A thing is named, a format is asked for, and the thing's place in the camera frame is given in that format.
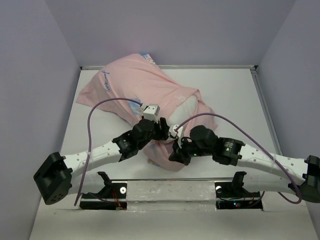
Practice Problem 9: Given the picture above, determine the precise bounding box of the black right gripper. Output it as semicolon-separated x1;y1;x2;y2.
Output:
167;135;213;166

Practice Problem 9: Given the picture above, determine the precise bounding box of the white pillow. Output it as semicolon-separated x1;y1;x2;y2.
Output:
167;95;198;126

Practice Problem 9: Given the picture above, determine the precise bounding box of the pink printed pillowcase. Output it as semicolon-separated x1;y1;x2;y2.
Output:
75;52;220;172

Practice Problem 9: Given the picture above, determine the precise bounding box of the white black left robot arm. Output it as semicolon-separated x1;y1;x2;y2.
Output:
33;117;170;205

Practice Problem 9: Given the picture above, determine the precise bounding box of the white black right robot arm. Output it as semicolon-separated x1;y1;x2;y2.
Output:
169;125;320;203

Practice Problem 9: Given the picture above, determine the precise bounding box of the white foam front board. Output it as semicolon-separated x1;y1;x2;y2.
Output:
30;193;318;240

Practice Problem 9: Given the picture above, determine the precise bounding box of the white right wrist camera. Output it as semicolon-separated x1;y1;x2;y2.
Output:
168;124;185;140

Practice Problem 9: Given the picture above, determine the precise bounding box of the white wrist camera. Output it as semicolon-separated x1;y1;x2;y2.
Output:
168;124;185;140
140;104;160;123

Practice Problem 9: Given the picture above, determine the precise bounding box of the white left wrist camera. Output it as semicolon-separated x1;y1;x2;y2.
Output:
140;104;160;123

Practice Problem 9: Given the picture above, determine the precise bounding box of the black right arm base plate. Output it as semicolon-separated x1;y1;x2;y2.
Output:
215;171;263;210

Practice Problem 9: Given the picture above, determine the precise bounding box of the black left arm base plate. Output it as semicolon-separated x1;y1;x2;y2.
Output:
79;171;128;211

